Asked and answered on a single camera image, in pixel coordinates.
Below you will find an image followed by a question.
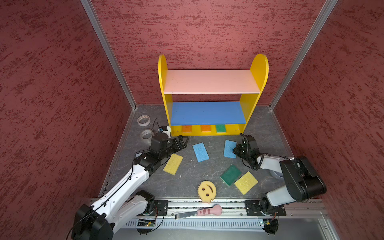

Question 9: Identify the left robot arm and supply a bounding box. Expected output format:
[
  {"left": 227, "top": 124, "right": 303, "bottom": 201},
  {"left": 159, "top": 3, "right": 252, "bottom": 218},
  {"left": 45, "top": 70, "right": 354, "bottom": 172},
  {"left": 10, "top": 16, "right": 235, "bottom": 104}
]
[{"left": 67, "top": 133, "right": 189, "bottom": 240}]

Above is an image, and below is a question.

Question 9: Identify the yellow smiley face sponge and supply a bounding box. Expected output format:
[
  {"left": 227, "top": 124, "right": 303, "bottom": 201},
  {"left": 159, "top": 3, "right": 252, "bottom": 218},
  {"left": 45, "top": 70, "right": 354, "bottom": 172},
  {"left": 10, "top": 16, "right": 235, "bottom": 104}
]
[{"left": 198, "top": 181, "right": 217, "bottom": 203}]

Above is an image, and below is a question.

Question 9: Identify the pink handled scraper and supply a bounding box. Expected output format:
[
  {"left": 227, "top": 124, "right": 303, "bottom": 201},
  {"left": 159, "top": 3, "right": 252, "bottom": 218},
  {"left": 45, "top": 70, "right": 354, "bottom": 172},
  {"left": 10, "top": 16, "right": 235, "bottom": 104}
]
[{"left": 175, "top": 205, "right": 223, "bottom": 220}]

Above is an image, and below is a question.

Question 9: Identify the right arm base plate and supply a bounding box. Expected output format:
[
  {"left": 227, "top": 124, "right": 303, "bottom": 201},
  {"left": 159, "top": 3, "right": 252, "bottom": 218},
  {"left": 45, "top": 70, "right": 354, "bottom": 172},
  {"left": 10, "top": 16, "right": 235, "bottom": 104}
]
[{"left": 244, "top": 199, "right": 287, "bottom": 217}]

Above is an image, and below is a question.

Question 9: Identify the orange sponge front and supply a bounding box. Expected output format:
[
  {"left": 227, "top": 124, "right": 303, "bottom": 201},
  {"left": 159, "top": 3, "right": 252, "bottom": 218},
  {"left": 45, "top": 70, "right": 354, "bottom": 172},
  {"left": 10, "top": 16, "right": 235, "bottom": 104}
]
[{"left": 201, "top": 125, "right": 212, "bottom": 133}]

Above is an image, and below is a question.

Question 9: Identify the black calculator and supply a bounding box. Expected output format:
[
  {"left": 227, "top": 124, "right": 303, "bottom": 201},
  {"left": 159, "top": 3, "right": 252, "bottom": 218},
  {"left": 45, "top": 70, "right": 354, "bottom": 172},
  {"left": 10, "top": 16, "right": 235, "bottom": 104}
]
[{"left": 134, "top": 152, "right": 144, "bottom": 158}]

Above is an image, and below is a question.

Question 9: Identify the orange sponge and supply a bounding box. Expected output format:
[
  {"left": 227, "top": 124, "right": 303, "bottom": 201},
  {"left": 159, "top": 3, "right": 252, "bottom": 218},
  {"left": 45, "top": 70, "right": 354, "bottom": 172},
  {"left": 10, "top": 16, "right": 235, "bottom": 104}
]
[
  {"left": 201, "top": 125, "right": 212, "bottom": 133},
  {"left": 182, "top": 125, "right": 193, "bottom": 133}
]

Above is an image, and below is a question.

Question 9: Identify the dark green sponge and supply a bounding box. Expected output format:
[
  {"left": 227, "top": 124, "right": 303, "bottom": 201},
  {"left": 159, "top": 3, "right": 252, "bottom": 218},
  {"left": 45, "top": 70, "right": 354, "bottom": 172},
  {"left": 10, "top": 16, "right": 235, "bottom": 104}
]
[{"left": 220, "top": 165, "right": 242, "bottom": 187}]

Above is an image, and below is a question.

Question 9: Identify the yellow shelf with coloured boards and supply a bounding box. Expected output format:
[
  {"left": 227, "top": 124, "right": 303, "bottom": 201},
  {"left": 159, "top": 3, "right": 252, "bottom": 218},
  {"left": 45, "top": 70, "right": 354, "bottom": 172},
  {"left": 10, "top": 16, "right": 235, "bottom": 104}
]
[{"left": 158, "top": 54, "right": 269, "bottom": 137}]

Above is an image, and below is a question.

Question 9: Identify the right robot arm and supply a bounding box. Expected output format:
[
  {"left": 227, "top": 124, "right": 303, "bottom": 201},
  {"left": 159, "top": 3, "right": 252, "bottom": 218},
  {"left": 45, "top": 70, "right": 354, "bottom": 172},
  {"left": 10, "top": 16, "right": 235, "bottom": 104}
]
[{"left": 233, "top": 134, "right": 327, "bottom": 216}]

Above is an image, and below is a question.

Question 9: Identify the light green sponge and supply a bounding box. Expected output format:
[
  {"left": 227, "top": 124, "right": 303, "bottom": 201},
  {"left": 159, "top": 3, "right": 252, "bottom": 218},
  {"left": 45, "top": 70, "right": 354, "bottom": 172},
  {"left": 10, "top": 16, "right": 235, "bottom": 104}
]
[{"left": 216, "top": 125, "right": 227, "bottom": 133}]

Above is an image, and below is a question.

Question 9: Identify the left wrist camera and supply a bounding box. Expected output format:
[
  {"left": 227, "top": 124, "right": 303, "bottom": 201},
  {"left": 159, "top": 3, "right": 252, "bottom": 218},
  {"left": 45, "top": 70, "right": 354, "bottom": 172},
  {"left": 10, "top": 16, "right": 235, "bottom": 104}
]
[{"left": 159, "top": 126, "right": 171, "bottom": 138}]

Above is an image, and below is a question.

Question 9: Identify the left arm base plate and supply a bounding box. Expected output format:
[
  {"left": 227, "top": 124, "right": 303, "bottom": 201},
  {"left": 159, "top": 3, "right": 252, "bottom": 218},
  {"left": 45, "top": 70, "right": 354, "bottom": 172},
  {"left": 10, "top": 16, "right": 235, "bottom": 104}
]
[{"left": 141, "top": 200, "right": 169, "bottom": 217}]

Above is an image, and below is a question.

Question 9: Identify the clear tape roll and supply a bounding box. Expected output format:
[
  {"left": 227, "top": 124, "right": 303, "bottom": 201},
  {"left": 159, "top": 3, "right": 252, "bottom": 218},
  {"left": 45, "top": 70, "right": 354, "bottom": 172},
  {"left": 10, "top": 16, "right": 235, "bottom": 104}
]
[{"left": 137, "top": 115, "right": 151, "bottom": 127}]

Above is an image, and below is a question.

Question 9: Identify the grey mug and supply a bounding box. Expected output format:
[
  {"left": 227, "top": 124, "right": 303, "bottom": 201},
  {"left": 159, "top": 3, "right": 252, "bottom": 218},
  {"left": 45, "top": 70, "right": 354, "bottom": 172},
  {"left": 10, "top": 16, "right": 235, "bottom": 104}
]
[{"left": 270, "top": 171, "right": 284, "bottom": 181}]

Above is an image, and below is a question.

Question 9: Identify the blue sponge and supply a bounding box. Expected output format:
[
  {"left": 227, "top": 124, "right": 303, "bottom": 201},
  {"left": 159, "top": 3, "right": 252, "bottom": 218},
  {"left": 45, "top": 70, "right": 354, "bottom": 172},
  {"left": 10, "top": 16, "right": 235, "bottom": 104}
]
[
  {"left": 193, "top": 143, "right": 209, "bottom": 163},
  {"left": 223, "top": 140, "right": 237, "bottom": 159}
]

